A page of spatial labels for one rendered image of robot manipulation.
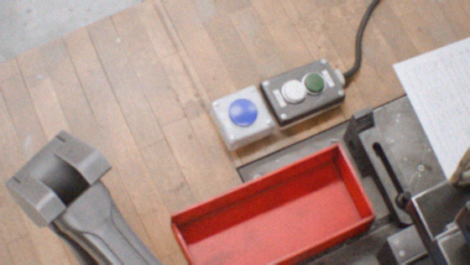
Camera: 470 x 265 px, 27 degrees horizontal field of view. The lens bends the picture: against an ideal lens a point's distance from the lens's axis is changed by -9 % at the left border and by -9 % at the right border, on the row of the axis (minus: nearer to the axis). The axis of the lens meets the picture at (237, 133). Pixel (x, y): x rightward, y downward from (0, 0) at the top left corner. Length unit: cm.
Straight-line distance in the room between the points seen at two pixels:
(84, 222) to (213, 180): 48
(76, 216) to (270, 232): 49
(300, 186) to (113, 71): 31
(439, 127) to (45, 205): 73
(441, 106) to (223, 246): 40
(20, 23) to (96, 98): 113
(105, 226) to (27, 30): 163
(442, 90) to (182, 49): 40
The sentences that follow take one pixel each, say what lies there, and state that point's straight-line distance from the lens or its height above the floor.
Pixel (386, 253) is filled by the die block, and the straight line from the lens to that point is 139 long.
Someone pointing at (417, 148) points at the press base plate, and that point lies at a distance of 151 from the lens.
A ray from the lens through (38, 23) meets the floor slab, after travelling 260.
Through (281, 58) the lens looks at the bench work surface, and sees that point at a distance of 153.
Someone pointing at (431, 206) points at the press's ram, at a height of 114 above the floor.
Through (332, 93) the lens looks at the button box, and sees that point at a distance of 148.
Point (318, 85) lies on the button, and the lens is 148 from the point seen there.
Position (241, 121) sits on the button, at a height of 94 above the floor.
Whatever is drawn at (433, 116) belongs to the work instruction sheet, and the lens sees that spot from 154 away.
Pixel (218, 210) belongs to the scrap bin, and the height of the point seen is 90.
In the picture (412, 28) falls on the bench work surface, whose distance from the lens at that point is 159.
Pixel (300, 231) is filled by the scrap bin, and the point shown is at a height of 91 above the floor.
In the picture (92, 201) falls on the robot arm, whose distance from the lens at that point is 100.
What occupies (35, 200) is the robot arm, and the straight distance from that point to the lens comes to 99.
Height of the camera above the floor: 226
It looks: 67 degrees down
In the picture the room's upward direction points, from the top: 10 degrees clockwise
